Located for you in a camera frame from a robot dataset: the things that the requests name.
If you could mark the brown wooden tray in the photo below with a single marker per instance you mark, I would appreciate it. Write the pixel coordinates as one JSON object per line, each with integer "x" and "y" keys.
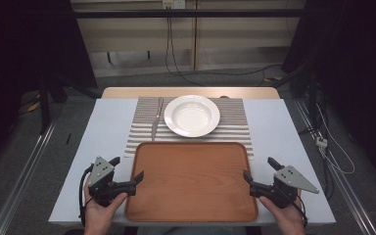
{"x": 192, "y": 182}

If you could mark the white round plate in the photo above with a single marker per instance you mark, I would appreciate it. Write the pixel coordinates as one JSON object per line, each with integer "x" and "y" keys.
{"x": 192, "y": 116}

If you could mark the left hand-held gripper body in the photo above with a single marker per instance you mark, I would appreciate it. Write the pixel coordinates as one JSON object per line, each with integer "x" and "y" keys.
{"x": 100, "y": 171}

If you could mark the striped placemat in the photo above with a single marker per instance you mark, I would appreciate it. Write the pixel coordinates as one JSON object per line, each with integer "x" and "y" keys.
{"x": 233, "y": 114}

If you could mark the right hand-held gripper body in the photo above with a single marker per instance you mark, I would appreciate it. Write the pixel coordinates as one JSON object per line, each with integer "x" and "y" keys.
{"x": 290, "y": 178}

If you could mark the person's right hand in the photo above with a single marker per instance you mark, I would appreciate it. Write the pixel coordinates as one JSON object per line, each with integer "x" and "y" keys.
{"x": 285, "y": 217}

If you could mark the metal floor rail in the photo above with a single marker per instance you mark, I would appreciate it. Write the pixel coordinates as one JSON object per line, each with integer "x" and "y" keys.
{"x": 339, "y": 178}
{"x": 23, "y": 178}

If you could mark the black horizontal bar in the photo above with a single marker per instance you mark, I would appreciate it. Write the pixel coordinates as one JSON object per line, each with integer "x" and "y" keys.
{"x": 189, "y": 13}

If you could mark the small black stick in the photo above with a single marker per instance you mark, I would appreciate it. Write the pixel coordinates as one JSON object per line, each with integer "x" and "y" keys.
{"x": 68, "y": 138}

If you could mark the white power strip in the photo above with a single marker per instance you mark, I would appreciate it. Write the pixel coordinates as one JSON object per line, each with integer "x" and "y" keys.
{"x": 320, "y": 141}

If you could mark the person's left hand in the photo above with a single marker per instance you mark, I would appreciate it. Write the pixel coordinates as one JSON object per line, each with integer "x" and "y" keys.
{"x": 99, "y": 213}

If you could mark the black curtain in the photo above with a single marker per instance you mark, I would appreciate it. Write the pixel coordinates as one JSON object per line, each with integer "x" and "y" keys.
{"x": 355, "y": 65}
{"x": 23, "y": 45}

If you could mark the white wall socket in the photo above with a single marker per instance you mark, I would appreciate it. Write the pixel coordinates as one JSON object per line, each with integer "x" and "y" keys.
{"x": 173, "y": 4}

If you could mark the silver fork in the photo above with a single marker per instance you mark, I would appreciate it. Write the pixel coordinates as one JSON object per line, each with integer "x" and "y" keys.
{"x": 154, "y": 130}

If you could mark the black metal stand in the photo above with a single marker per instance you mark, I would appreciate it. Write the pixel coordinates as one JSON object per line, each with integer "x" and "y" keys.
{"x": 45, "y": 104}

